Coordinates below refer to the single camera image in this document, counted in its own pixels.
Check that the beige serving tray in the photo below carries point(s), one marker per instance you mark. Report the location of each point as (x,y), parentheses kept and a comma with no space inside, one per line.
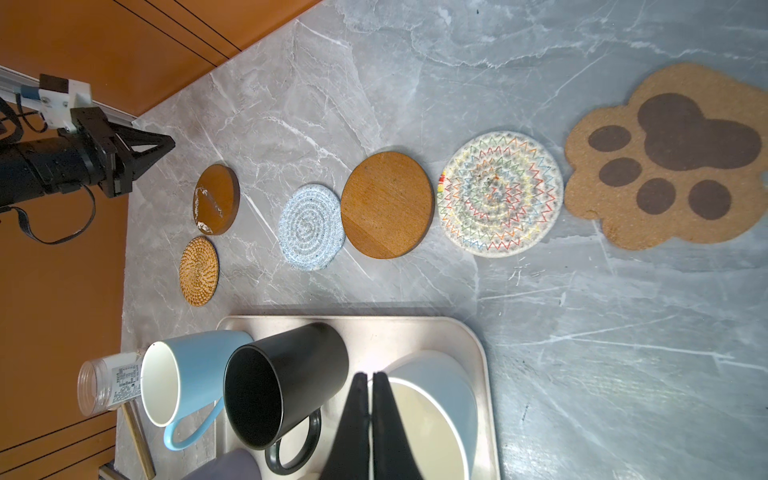
(373,343)

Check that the black mug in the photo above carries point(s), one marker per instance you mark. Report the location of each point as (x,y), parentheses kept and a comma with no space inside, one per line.
(271,385)

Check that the glossy dark brown coaster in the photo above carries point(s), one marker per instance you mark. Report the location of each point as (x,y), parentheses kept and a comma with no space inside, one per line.
(216,200)

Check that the blue grey woven coaster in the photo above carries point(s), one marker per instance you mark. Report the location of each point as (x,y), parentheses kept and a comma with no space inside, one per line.
(310,229)

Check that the white mug top right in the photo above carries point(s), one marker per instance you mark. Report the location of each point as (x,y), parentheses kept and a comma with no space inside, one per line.
(439,413)

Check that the round wooden coaster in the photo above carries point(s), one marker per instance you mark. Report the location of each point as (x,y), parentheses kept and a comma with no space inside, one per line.
(387,205)

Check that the rattan woven coaster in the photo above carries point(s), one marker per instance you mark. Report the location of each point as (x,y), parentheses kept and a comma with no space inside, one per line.
(199,271)

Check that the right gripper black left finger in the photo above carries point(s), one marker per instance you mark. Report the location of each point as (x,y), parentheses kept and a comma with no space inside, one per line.
(350,452)

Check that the light blue mug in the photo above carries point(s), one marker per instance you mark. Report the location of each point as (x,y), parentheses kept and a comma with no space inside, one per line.
(182,375)

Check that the white multicolour woven coaster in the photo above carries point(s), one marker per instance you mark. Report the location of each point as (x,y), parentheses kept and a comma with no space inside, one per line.
(500,194)

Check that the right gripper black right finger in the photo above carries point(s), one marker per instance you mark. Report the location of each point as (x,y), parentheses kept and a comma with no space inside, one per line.
(392,455)

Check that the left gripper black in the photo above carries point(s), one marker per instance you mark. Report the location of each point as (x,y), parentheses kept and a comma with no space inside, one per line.
(121,153)

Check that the cork paw print coaster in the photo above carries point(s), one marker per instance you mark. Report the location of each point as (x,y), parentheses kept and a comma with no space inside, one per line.
(682,158)

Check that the clear plastic jar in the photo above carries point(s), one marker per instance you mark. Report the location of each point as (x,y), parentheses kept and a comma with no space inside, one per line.
(105,383)

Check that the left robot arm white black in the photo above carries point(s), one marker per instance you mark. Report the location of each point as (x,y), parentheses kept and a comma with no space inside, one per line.
(33,169)

